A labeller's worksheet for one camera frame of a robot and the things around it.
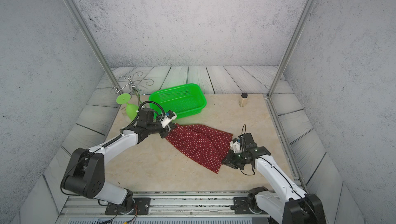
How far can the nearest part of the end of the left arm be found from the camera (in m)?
0.68

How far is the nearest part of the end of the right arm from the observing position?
603 mm

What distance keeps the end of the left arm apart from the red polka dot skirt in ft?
0.29

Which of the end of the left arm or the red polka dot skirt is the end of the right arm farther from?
the end of the left arm

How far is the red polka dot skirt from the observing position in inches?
34.0

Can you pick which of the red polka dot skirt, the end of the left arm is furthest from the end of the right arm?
the end of the left arm

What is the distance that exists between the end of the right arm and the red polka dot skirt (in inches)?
4.3
